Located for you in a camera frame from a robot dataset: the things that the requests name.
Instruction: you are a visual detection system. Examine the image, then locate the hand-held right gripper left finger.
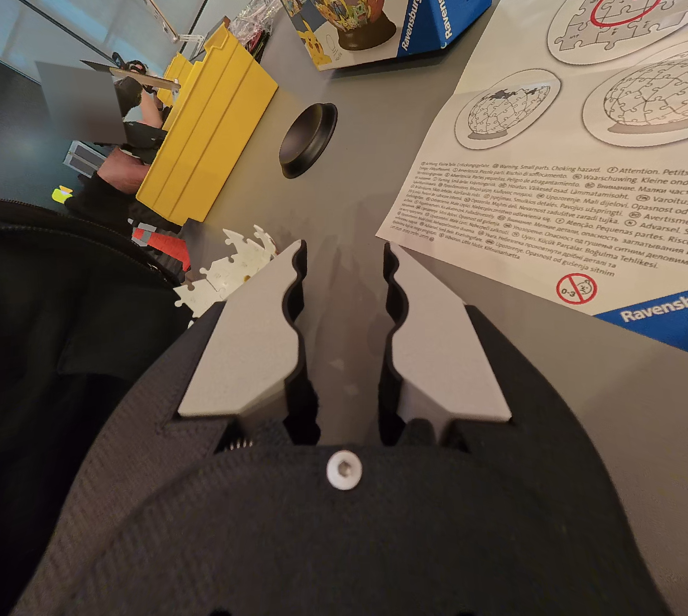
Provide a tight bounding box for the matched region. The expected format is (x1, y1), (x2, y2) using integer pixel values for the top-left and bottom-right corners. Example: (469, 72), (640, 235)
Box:
(177, 239), (320, 444)

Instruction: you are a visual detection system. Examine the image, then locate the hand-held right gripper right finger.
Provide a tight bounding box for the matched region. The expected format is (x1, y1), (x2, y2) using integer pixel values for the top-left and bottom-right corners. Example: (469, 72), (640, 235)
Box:
(378, 241), (513, 446)

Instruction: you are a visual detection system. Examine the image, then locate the yellow plastic bin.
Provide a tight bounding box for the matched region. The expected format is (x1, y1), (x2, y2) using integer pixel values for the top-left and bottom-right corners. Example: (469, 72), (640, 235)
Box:
(161, 54), (194, 106)
(136, 25), (279, 223)

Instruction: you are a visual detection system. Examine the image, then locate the half-built puzzle ball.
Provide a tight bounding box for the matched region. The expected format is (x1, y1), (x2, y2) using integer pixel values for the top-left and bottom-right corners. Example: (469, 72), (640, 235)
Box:
(175, 225), (278, 318)

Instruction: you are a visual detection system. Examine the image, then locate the person's left forearm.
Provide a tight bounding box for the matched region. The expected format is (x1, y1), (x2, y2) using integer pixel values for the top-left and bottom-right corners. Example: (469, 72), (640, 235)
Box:
(63, 170), (135, 235)

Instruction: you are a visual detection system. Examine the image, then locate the black round ball stand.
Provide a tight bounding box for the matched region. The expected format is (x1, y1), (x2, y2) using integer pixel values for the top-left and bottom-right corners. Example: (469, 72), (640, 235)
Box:
(279, 103), (338, 180)

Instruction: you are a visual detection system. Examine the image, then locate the person's left hand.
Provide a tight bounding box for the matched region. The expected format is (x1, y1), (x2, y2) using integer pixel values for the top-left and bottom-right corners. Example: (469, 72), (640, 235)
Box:
(98, 153), (149, 195)

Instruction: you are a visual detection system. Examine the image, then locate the thin side table top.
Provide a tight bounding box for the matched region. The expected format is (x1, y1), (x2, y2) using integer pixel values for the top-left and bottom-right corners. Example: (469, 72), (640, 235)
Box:
(81, 60), (182, 91)

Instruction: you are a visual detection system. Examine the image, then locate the grey equipment case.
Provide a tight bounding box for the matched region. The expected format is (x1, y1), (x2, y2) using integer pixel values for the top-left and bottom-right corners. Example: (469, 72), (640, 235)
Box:
(63, 140), (102, 177)

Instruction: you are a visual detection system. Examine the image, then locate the orange traffic cone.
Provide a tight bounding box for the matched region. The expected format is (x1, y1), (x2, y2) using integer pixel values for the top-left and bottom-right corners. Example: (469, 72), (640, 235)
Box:
(132, 221), (192, 273)

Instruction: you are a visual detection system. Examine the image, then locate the large black panel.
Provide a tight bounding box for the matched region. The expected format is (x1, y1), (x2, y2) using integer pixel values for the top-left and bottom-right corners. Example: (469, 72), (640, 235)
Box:
(0, 63), (116, 208)

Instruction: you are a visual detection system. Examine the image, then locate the paper instruction leaflet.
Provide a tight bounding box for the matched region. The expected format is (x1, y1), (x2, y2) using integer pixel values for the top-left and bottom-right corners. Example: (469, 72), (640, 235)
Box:
(376, 0), (688, 351)

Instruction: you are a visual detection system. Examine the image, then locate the clear plastic bag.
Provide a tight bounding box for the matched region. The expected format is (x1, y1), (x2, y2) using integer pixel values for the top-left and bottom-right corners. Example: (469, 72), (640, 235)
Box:
(228, 0), (283, 63)

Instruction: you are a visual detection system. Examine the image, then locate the person's black jacket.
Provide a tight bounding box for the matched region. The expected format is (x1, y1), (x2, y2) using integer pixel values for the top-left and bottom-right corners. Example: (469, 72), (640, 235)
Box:
(0, 199), (194, 616)

